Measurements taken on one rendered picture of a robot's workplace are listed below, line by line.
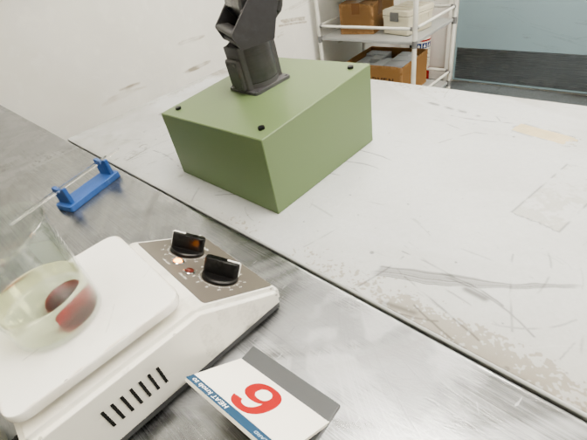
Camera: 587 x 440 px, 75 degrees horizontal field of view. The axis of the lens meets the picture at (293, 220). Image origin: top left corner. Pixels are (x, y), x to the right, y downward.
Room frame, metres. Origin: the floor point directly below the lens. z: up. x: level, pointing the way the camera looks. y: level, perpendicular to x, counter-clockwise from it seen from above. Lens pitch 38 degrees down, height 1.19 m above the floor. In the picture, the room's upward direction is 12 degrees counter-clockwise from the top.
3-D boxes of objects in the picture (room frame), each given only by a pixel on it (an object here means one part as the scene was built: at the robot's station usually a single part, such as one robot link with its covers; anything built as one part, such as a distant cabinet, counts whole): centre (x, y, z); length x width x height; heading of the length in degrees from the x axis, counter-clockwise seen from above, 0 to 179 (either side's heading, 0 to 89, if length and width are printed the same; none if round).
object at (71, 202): (0.54, 0.30, 0.92); 0.10 x 0.03 x 0.04; 149
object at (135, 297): (0.20, 0.17, 0.98); 0.12 x 0.12 x 0.01; 37
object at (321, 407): (0.15, 0.05, 0.92); 0.09 x 0.06 x 0.04; 44
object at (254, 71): (0.55, 0.01, 1.04); 0.07 x 0.07 x 0.06; 36
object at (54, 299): (0.19, 0.18, 1.03); 0.07 x 0.06 x 0.08; 42
